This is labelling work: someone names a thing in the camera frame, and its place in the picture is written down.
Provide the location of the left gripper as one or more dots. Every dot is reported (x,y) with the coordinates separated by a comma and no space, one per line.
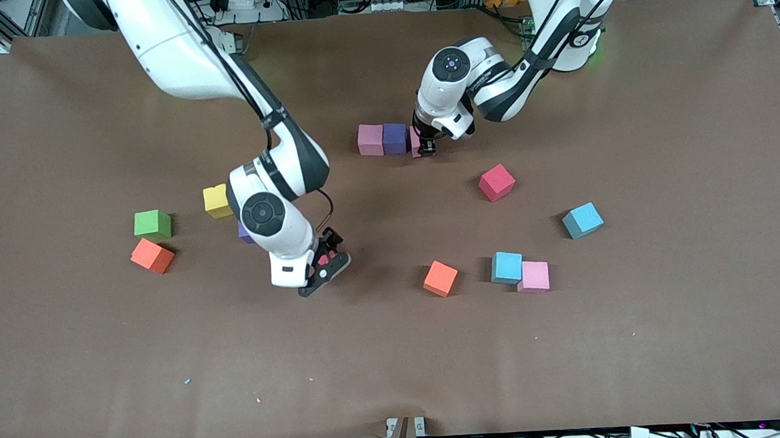
(421,133)

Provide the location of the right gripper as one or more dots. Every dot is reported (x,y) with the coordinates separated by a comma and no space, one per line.
(329,239)

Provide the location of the crimson foam cube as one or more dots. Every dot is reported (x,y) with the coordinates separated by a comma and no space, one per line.
(323,259)
(497,182)

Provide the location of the pink foam cube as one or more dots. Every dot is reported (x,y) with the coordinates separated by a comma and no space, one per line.
(415,144)
(370,140)
(534,278)

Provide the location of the blue-violet foam cube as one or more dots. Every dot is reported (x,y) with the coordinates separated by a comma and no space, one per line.
(244,234)
(394,138)

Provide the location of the yellow foam cube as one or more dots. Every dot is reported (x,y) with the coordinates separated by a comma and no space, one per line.
(215,201)

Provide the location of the cyan foam cube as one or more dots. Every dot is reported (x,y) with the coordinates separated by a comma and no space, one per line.
(582,220)
(505,268)

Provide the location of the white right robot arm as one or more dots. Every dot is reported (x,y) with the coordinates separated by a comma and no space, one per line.
(181,56)

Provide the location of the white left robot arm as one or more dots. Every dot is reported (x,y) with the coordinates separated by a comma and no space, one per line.
(503,86)

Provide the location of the orange foam cube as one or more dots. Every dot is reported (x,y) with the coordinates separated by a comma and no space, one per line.
(152,255)
(440,278)

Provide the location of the brown paper table cover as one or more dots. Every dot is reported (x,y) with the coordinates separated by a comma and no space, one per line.
(397,352)

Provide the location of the green foam cube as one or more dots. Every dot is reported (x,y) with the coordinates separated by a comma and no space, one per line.
(152,225)

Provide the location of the white power strip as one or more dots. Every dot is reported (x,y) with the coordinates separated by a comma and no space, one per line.
(238,0)

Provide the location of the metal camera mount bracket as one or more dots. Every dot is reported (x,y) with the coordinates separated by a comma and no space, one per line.
(405,435)

